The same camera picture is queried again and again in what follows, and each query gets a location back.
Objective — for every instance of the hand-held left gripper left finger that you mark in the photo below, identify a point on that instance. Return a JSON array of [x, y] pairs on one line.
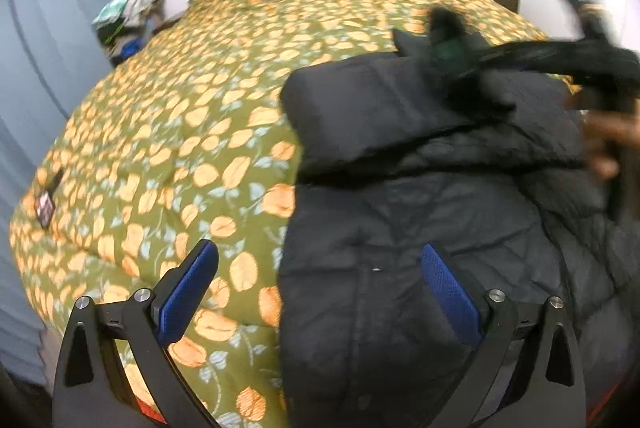
[[185, 293]]

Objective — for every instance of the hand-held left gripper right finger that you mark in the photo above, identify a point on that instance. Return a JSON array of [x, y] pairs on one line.
[[452, 295]]

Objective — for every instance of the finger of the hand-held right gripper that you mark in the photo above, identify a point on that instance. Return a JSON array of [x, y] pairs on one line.
[[530, 55]]

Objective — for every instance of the black puffer jacket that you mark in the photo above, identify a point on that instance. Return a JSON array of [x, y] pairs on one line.
[[375, 283]]

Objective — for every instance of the pile of clothes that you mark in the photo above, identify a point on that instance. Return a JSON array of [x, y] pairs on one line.
[[125, 17]]

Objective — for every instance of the person's right hand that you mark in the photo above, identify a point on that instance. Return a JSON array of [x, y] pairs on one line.
[[607, 132]]

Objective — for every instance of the green orange floral quilt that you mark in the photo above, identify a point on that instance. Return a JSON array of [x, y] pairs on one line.
[[175, 132]]

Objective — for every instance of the blue curtain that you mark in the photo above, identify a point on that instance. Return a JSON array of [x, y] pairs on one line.
[[40, 57]]

